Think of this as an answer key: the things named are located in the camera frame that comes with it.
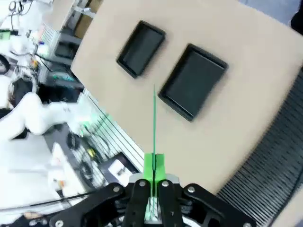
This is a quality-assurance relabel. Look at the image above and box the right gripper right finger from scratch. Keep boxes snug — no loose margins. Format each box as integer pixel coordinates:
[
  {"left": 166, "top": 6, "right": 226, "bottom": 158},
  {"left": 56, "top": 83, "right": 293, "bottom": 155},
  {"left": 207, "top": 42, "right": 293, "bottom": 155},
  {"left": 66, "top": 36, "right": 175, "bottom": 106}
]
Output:
[{"left": 153, "top": 153, "right": 258, "bottom": 227}]

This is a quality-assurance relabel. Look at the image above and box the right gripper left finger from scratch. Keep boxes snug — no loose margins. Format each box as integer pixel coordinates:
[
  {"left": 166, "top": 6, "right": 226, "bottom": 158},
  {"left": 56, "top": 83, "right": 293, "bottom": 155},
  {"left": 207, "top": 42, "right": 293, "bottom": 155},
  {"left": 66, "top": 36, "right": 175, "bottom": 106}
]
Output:
[{"left": 49, "top": 153, "right": 155, "bottom": 227}]

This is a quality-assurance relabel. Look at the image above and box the green perforated circuit board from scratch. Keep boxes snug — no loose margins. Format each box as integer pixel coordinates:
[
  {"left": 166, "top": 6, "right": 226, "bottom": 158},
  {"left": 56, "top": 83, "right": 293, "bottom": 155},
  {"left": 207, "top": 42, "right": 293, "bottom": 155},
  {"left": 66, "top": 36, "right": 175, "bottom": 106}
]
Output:
[{"left": 151, "top": 84, "right": 159, "bottom": 219}]

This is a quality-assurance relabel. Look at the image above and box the black plastic ESD tray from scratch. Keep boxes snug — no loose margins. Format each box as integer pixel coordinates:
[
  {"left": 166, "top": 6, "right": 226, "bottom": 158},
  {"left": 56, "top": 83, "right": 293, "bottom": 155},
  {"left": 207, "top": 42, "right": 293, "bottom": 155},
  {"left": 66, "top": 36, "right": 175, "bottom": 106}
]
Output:
[
  {"left": 157, "top": 43, "right": 230, "bottom": 123},
  {"left": 116, "top": 20, "right": 166, "bottom": 79}
]

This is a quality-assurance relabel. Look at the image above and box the black slotted board rack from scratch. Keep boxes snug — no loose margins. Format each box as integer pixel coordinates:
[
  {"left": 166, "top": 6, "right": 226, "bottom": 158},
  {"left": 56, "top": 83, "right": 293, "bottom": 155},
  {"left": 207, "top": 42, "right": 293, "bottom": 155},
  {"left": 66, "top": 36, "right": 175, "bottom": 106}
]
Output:
[{"left": 216, "top": 68, "right": 303, "bottom": 227}]

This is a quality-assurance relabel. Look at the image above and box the brown cardboard carton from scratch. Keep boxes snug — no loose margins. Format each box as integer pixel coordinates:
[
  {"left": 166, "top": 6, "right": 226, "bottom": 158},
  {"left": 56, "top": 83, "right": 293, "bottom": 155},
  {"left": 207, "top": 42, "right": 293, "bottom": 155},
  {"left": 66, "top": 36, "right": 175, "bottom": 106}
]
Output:
[{"left": 75, "top": 0, "right": 105, "bottom": 38}]

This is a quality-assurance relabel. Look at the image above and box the aluminium extrusion frame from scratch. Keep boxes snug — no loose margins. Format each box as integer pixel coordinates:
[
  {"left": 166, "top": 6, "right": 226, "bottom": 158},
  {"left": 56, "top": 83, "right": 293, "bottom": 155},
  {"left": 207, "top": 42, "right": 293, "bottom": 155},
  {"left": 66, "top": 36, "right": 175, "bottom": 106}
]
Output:
[{"left": 80, "top": 89, "right": 147, "bottom": 175}]

